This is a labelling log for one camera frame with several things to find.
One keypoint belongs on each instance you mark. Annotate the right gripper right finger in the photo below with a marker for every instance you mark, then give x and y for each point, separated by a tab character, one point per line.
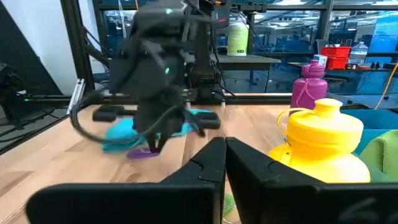
295	202

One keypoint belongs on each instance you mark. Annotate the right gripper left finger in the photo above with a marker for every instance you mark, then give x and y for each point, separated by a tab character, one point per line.
140	202

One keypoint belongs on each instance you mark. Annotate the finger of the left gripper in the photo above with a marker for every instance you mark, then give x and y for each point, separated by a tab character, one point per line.
151	142
161	141

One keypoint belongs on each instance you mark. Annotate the purple coil hair band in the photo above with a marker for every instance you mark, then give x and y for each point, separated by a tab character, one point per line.
140	154

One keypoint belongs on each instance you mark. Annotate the teal microfibre cloth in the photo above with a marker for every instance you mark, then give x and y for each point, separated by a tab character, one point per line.
119	132

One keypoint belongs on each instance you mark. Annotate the yellow sports bottle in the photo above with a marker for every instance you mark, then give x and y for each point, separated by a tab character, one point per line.
323	146

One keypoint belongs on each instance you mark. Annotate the green coil hair band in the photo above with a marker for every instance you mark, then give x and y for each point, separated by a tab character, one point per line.
229	207

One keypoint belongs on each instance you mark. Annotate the green microfibre cloth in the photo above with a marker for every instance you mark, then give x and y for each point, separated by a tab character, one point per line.
384	155

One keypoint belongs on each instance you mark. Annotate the magenta sports bottle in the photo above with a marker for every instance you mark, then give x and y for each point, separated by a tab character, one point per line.
309	90

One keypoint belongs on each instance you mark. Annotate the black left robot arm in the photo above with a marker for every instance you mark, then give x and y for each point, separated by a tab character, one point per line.
203	62

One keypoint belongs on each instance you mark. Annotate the teal plastic bin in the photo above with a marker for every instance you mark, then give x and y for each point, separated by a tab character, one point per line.
365	138

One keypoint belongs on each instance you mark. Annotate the grey background table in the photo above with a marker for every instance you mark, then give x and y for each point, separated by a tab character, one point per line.
245	60

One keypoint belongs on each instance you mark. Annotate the white green wipes canister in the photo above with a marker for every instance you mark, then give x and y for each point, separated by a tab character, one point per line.
237	40

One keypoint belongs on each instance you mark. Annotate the blue plastic bin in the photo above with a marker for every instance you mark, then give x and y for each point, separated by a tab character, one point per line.
373	118

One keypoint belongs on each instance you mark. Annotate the small white box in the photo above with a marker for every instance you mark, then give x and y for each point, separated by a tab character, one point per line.
320	59

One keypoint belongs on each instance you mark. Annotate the red storage bin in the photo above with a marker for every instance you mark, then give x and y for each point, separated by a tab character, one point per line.
335	53

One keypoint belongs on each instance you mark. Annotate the clear water bottle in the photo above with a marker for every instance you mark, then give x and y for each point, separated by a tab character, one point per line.
358	54

